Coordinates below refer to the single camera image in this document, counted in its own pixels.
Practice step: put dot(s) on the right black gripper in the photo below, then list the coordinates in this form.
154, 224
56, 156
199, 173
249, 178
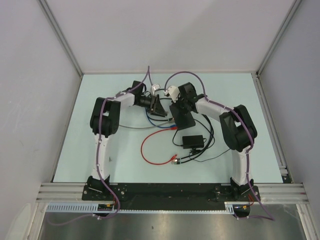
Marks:
183, 112

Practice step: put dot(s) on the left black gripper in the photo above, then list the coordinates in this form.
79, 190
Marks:
156, 108

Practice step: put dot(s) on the black network switch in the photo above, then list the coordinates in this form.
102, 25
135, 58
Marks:
182, 120

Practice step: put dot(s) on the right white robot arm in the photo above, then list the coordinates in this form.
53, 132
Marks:
238, 130

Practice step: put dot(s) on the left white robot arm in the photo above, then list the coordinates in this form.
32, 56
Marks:
104, 122

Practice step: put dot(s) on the black power adapter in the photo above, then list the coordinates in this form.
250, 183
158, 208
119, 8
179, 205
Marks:
192, 141

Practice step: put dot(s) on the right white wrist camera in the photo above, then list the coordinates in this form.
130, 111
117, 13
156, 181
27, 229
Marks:
172, 92

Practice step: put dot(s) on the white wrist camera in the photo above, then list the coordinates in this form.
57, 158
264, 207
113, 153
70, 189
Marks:
155, 87
172, 92

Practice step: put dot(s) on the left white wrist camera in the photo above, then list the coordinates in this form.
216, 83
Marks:
155, 87

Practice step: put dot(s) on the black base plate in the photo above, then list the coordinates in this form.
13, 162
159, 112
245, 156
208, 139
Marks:
170, 193

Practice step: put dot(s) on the aluminium frame rail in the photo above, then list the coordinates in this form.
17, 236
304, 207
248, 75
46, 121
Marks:
271, 193

